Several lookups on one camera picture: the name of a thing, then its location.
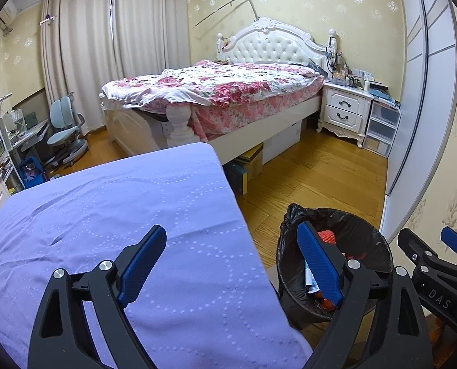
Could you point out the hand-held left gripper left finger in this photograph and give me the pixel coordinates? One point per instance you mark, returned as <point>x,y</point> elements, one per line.
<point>140,265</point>

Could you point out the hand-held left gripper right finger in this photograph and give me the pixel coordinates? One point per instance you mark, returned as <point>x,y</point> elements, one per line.
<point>320,261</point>

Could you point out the teal white toothbrush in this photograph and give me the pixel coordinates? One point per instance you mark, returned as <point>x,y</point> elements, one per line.
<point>310,275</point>

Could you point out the orange bag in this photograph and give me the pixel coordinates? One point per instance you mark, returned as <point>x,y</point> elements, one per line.
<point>323,303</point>

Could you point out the black lined trash bin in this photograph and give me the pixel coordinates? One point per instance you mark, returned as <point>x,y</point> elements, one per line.
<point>370,246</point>

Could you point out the black plastic bin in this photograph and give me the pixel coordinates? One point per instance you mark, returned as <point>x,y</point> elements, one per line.
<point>297,309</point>

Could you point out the clear plastic drawer unit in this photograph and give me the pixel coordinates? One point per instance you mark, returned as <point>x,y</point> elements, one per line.
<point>380,130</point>

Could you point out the white sliding wardrobe door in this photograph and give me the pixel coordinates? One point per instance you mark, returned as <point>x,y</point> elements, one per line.
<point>416,123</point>

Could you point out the brown cardboard box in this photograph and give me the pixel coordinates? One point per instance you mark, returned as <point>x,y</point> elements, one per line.
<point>243,165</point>

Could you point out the white storage box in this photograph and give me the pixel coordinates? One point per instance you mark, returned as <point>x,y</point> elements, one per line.
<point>286,138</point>

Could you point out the blue plastic basket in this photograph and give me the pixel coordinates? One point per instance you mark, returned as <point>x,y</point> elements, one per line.
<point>32,172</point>

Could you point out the stack of books and papers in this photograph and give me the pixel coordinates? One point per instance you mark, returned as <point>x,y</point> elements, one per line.
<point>384,96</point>

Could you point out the white two-drawer nightstand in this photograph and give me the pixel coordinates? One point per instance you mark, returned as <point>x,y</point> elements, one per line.
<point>343,109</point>

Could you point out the pink floral bed sheet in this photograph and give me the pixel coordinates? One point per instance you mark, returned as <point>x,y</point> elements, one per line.
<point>251,116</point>

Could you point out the white study desk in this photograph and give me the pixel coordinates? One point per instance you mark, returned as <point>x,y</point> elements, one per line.
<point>32,130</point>

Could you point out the pale blue desk chair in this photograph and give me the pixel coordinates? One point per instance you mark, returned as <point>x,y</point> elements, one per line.
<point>61,111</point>

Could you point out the cluster of small bottles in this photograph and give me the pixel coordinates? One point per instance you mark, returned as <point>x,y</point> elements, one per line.
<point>345,77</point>

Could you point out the dark grey cloth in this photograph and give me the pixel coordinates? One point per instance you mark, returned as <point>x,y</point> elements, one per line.
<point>316,68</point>

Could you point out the pink floral duvet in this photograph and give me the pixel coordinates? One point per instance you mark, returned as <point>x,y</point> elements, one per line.
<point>232,80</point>

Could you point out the beige curtain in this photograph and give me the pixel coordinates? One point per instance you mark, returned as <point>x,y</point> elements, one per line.
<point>151,27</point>
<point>78,46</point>

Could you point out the thin bent metal rod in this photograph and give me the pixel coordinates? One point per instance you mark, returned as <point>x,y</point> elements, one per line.
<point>224,7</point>

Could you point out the white air conditioner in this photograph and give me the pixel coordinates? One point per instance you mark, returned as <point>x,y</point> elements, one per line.
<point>9,15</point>

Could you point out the white tufted bed frame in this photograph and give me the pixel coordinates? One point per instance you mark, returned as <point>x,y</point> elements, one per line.
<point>278,46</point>

